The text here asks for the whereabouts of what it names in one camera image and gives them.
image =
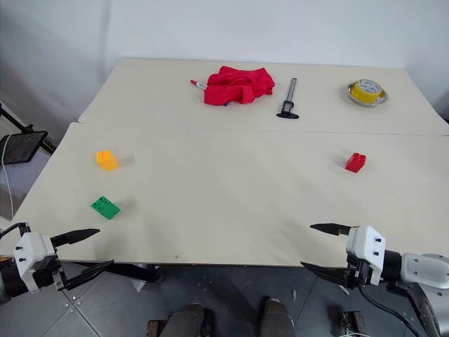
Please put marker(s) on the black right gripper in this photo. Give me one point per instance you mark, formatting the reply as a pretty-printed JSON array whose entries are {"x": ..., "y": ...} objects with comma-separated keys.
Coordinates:
[{"x": 358, "y": 272}]

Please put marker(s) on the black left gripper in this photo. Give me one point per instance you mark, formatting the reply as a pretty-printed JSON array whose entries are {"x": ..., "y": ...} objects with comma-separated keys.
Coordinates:
[{"x": 59, "y": 273}]

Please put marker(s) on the green toy brick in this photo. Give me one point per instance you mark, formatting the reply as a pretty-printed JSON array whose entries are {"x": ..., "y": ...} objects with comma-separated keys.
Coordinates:
[{"x": 105, "y": 207}]

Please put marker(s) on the black table leg foot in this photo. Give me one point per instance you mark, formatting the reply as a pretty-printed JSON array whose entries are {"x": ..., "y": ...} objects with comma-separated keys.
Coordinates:
[{"x": 140, "y": 273}]

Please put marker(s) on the dark rounded robot foot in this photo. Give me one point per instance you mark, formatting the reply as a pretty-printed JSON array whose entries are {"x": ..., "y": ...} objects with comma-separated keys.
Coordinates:
[
  {"x": 191, "y": 321},
  {"x": 277, "y": 317}
]

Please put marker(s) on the red toy brick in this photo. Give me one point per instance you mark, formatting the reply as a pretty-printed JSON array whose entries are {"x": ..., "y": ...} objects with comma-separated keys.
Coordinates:
[{"x": 355, "y": 162}]

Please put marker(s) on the orange toy brick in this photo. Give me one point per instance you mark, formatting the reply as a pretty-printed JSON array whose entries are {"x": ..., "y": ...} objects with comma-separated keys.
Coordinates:
[{"x": 107, "y": 160}]

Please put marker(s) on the black tablet on stand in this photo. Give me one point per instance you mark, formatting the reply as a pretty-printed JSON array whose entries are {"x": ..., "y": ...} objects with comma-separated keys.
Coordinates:
[{"x": 21, "y": 147}]

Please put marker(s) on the black stand rod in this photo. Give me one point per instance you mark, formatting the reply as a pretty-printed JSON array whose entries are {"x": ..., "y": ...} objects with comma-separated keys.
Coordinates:
[{"x": 14, "y": 121}]

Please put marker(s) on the black vernier caliper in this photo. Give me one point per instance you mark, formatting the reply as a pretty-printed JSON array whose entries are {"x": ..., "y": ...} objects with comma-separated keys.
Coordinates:
[{"x": 289, "y": 102}]

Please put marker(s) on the round metal dish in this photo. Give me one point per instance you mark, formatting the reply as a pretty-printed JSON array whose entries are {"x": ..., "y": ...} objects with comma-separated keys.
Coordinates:
[{"x": 384, "y": 98}]

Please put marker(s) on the red crumpled cloth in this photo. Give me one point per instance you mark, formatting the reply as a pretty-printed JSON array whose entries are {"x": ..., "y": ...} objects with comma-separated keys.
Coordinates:
[{"x": 238, "y": 86}]

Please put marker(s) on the red marker pen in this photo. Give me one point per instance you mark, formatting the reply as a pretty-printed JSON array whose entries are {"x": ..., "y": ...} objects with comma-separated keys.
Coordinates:
[{"x": 198, "y": 84}]

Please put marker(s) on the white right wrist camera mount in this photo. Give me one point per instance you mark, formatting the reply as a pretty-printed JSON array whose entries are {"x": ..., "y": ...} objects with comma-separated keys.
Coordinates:
[{"x": 366, "y": 245}]

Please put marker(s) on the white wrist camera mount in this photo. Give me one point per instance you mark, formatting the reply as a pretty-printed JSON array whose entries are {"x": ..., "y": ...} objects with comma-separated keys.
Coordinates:
[
  {"x": 366, "y": 245},
  {"x": 31, "y": 247}
]

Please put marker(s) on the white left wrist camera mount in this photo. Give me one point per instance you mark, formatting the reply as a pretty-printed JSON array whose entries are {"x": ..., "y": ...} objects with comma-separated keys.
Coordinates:
[{"x": 31, "y": 247}]

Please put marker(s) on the dark metal floor bracket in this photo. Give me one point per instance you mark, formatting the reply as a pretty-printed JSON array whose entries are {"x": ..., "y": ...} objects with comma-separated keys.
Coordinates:
[
  {"x": 350, "y": 323},
  {"x": 156, "y": 328}
]

